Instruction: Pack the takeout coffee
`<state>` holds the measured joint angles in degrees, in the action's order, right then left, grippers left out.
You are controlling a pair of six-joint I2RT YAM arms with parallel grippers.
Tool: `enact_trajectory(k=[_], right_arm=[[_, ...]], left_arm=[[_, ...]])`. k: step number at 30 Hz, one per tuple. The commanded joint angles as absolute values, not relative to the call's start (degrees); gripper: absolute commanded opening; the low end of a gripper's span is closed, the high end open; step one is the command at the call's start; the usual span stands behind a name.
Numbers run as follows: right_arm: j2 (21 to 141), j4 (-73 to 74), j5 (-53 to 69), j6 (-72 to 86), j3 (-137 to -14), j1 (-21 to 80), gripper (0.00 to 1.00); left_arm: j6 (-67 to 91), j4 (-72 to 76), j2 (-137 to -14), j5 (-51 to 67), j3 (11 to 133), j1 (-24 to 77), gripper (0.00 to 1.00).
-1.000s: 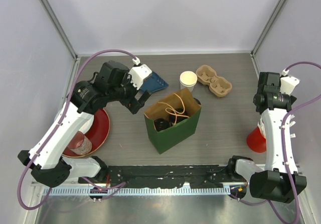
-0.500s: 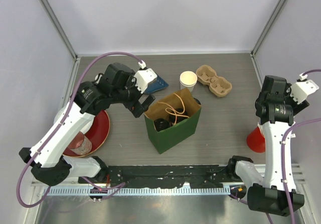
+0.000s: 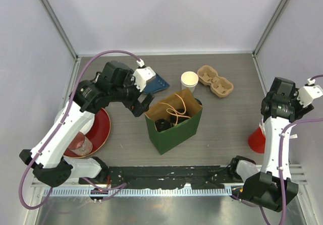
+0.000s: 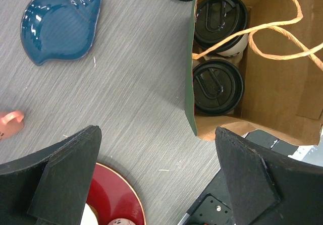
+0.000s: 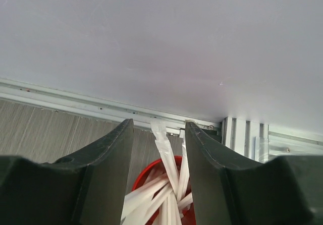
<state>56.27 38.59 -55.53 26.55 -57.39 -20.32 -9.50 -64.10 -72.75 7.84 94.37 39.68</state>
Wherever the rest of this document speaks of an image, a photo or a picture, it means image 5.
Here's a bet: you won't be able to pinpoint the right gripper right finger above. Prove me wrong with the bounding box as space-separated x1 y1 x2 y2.
185 122 322 224

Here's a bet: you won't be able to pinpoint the red cup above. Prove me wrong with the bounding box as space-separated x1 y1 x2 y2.
131 156 196 225

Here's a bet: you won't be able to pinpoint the aluminium rail frame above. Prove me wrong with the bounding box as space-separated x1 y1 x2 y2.
1 79 322 162

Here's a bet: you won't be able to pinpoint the paper straw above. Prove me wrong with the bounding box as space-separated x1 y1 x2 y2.
178 192 193 212
177 138 190 202
150 120 182 224
121 174 169 220

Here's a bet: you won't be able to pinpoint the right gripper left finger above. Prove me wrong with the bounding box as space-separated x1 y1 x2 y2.
1 119 134 224

